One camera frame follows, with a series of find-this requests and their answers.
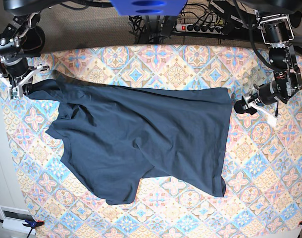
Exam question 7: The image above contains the black round base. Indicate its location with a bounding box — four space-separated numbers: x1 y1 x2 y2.
289 11 302 28

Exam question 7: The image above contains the blue clamp lower left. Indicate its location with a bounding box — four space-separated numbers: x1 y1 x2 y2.
0 219 45 238

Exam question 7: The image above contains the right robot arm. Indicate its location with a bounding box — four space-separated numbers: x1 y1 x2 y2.
0 12 50 100

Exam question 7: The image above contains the dark navy t-shirt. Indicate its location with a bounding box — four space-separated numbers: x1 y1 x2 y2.
28 79 232 205

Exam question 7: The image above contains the patterned tile tablecloth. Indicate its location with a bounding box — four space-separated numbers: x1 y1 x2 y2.
0 45 302 238

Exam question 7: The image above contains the black round stool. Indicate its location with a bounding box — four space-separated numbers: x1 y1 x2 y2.
21 26 46 55

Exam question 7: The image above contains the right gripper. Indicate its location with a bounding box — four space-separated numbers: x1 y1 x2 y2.
0 58 50 100

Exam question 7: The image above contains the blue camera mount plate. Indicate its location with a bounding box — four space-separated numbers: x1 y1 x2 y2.
110 0 187 16

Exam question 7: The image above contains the white power strip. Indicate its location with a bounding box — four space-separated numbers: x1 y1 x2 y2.
174 23 223 35

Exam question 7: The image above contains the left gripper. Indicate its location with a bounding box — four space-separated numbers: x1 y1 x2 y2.
234 83 289 125

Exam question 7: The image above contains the white wall outlet box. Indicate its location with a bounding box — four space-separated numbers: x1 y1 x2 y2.
0 205 34 234

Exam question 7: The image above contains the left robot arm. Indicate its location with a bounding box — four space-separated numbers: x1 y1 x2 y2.
233 0 302 126

